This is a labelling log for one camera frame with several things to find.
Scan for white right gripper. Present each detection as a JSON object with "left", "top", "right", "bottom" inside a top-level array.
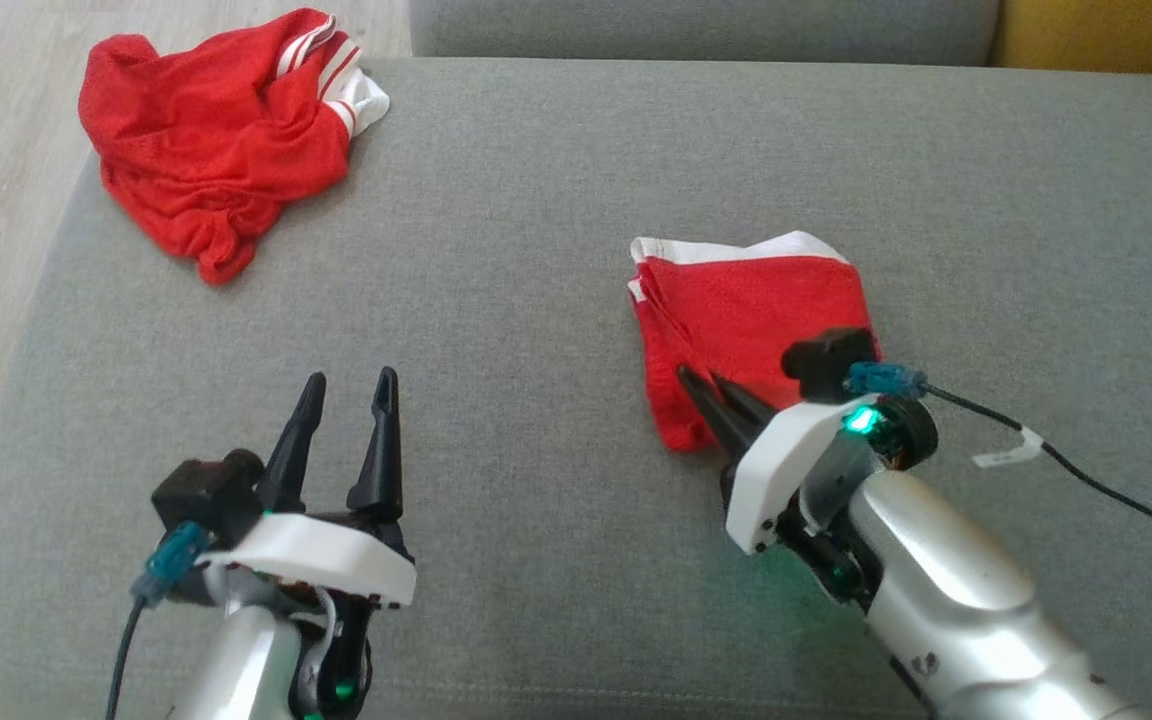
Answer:
[{"left": 676, "top": 365, "right": 883, "bottom": 612}]

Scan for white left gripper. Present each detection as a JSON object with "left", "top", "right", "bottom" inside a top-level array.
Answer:
[{"left": 198, "top": 366, "right": 418, "bottom": 720}]

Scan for red shorts with white stripe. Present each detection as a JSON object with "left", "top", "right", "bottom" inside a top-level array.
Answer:
[{"left": 626, "top": 230, "right": 883, "bottom": 454}]

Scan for red shirt with white sleeves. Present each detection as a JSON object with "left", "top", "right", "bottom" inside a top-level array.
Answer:
[{"left": 77, "top": 7, "right": 392, "bottom": 287}]

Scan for grey sofa seat cushion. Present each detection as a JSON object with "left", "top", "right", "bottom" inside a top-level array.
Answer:
[{"left": 0, "top": 55, "right": 1152, "bottom": 720}]

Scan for grey sofa back cushion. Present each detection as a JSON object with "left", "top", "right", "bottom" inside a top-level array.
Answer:
[{"left": 408, "top": 0, "right": 1003, "bottom": 67}]

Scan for yellow sofa cushion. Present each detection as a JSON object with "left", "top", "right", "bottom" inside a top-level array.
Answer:
[{"left": 993, "top": 0, "right": 1152, "bottom": 77}]

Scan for teal cable connector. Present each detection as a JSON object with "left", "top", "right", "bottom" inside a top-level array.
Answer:
[
  {"left": 845, "top": 361, "right": 930, "bottom": 400},
  {"left": 130, "top": 521, "right": 210, "bottom": 608}
]

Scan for white cable label tag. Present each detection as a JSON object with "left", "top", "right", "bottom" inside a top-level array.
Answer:
[{"left": 972, "top": 427, "right": 1046, "bottom": 470}]

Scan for thin black cable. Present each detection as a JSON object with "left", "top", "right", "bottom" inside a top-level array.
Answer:
[
  {"left": 105, "top": 595, "right": 153, "bottom": 720},
  {"left": 921, "top": 384, "right": 1152, "bottom": 562}
]

